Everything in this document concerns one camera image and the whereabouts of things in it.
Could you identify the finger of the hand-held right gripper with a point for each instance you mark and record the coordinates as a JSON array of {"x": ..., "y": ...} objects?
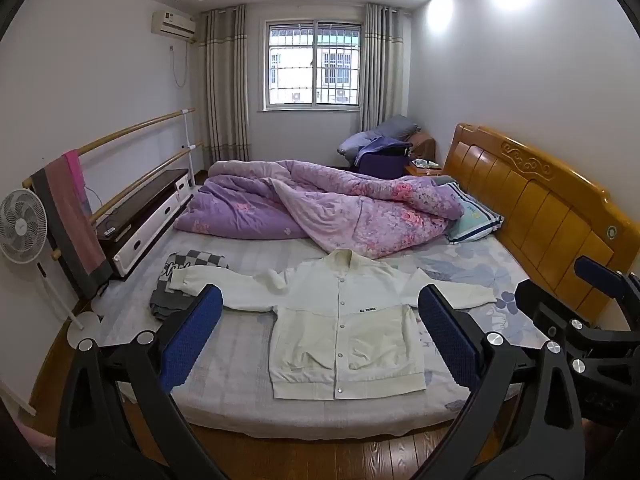
[
  {"x": 535, "y": 300},
  {"x": 600, "y": 272}
]

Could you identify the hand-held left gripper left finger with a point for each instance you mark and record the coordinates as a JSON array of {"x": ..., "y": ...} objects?
[{"x": 192, "y": 340}]

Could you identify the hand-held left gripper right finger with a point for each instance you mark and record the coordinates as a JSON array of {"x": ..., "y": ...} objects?
[{"x": 447, "y": 335}]

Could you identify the white button-up jacket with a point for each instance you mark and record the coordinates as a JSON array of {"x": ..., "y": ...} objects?
[{"x": 340, "y": 330}]

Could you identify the grey checkered cloth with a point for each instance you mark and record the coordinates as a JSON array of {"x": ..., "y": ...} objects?
[{"x": 170, "y": 305}]

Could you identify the bed with pale floral sheet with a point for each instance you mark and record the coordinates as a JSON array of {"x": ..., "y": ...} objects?
[{"x": 240, "y": 360}]

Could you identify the wooden bed headboard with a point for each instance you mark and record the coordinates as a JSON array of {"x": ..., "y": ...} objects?
[{"x": 545, "y": 210}]

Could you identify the striped pillow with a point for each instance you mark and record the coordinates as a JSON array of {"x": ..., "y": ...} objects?
[{"x": 475, "y": 217}]

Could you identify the black and white cabinet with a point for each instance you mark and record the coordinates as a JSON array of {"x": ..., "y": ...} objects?
[{"x": 145, "y": 205}]

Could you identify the purple floral quilt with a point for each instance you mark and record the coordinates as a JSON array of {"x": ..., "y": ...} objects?
[{"x": 350, "y": 210}]

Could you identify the wooden nightstand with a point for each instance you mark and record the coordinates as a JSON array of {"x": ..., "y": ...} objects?
[{"x": 425, "y": 172}]

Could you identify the pink and grey towel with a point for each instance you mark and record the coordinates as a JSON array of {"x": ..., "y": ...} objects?
[{"x": 70, "y": 220}]

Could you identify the purple armchair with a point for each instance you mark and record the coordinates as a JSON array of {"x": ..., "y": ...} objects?
[{"x": 380, "y": 166}]

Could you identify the brown cushion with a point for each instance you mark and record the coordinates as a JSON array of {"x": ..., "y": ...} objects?
[{"x": 425, "y": 147}]

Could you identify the white standing fan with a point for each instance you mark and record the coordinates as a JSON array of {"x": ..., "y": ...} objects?
[{"x": 22, "y": 225}]

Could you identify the wooden ballet barre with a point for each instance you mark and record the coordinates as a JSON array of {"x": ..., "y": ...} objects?
[{"x": 135, "y": 127}]

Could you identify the grey striped curtain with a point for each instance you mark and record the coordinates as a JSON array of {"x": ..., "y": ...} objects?
[
  {"x": 382, "y": 70},
  {"x": 225, "y": 85}
]

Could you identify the barred window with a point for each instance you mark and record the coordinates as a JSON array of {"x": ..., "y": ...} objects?
[{"x": 312, "y": 62}]

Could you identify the white air conditioner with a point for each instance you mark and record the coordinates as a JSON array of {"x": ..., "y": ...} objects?
[{"x": 172, "y": 24}]

